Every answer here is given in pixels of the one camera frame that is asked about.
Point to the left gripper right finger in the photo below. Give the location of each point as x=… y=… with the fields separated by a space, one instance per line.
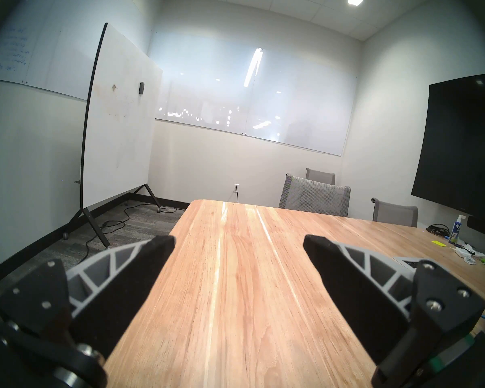
x=367 y=306

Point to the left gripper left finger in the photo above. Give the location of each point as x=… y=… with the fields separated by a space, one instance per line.
x=117 y=294

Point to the silver table power outlet box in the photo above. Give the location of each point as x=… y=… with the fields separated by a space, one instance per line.
x=408 y=263

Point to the grey mesh office chair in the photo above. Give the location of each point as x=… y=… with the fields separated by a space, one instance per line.
x=396 y=215
x=313 y=197

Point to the whiteboard marker pen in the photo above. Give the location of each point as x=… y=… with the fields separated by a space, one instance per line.
x=468 y=250

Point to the whiteboard cleaner spray bottle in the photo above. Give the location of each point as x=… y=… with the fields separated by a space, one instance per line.
x=456 y=231

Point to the grey office chair with armrests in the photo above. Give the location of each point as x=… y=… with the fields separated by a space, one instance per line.
x=320 y=176

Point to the rolling whiteboard on stand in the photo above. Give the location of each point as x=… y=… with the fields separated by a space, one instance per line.
x=121 y=136

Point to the large black wall display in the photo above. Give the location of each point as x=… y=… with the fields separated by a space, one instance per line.
x=460 y=144

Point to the glass wall board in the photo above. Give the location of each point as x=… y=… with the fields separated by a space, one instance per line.
x=266 y=100

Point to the wall whiteboard with writing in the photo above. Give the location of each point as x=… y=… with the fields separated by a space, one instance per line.
x=28 y=39

